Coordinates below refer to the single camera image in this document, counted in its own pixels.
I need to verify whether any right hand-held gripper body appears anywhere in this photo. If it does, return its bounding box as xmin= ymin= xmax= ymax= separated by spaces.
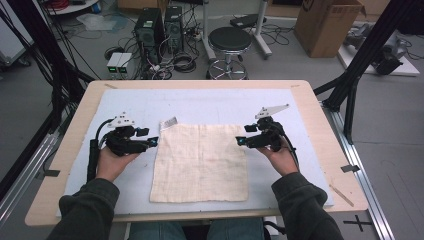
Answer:
xmin=248 ymin=103 xmax=290 ymax=153

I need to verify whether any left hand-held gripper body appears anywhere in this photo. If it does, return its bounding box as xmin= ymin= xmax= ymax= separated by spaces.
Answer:
xmin=104 ymin=111 xmax=149 ymax=157

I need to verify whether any cream cloth towel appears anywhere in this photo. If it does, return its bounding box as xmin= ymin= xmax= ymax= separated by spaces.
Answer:
xmin=149 ymin=116 xmax=249 ymax=204

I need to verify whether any person's left hand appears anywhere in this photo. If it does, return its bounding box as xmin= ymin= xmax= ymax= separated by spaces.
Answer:
xmin=96 ymin=146 xmax=141 ymax=183

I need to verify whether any person's right hand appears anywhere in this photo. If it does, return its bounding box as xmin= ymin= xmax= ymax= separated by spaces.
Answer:
xmin=256 ymin=136 xmax=299 ymax=177

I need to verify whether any white foam mat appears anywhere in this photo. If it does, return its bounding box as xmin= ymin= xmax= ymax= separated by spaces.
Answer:
xmin=55 ymin=88 xmax=335 ymax=218

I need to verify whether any white power supply unit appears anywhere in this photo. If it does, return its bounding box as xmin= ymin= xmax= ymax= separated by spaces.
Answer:
xmin=116 ymin=53 xmax=134 ymax=75
xmin=106 ymin=52 xmax=124 ymax=75

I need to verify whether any person's right leg in jeans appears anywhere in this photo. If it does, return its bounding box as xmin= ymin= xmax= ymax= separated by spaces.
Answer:
xmin=208 ymin=218 xmax=265 ymax=240

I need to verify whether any person's leg in jeans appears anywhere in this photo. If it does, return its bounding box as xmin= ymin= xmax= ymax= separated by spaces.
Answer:
xmin=129 ymin=221 xmax=188 ymax=240
xmin=208 ymin=218 xmax=265 ymax=240

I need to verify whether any person's left leg in jeans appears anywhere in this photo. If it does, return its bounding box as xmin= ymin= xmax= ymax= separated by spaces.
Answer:
xmin=129 ymin=221 xmax=188 ymax=240

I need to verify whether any black round stool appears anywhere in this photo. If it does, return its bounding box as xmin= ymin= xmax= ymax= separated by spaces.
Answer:
xmin=206 ymin=26 xmax=253 ymax=80

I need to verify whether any thin wooden stick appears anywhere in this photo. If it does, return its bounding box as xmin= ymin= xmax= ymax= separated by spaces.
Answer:
xmin=329 ymin=184 xmax=355 ymax=208

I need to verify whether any large black computer tower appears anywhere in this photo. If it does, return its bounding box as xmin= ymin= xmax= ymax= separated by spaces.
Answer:
xmin=134 ymin=8 xmax=166 ymax=66

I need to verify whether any flat black device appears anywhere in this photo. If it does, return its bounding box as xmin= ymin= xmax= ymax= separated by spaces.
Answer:
xmin=229 ymin=13 xmax=268 ymax=29

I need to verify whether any slim black computer tower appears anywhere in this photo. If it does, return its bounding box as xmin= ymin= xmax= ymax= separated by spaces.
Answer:
xmin=164 ymin=5 xmax=185 ymax=54

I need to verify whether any clear plastic bag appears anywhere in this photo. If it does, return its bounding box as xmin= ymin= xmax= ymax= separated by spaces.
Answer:
xmin=76 ymin=13 xmax=118 ymax=32

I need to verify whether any brown cardboard box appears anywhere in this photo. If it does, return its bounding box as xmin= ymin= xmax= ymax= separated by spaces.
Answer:
xmin=293 ymin=0 xmax=367 ymax=59

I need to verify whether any black tape cross mark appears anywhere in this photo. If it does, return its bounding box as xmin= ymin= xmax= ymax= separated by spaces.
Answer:
xmin=343 ymin=214 xmax=373 ymax=233

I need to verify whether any grey robot part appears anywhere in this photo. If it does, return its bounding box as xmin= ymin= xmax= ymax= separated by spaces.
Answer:
xmin=343 ymin=23 xmax=373 ymax=49

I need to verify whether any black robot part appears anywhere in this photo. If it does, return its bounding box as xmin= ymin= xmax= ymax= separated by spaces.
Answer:
xmin=371 ymin=44 xmax=404 ymax=76

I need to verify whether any white round table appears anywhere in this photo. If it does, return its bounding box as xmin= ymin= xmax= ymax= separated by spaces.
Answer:
xmin=46 ymin=0 xmax=101 ymax=16

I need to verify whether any white board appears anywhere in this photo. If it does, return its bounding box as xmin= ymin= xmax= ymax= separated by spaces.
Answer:
xmin=337 ymin=43 xmax=421 ymax=77

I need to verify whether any right hand-held gripper black cable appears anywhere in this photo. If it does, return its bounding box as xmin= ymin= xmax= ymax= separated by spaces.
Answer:
xmin=281 ymin=128 xmax=300 ymax=168

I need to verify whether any coil of black cable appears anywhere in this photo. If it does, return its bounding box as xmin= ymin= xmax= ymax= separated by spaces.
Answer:
xmin=173 ymin=53 xmax=198 ymax=74

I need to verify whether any black cable under table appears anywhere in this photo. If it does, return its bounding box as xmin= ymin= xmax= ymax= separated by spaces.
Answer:
xmin=263 ymin=219 xmax=288 ymax=236

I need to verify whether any aluminium rail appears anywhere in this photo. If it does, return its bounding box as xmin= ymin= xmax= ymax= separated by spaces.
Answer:
xmin=321 ymin=101 xmax=396 ymax=240
xmin=0 ymin=133 xmax=61 ymax=228

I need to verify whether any black metal frame with cables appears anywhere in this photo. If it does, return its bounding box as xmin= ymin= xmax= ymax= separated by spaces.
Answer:
xmin=0 ymin=0 xmax=96 ymax=134

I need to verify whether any black metal frame stand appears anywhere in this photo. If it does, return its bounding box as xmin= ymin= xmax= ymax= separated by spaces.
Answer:
xmin=313 ymin=0 xmax=424 ymax=145

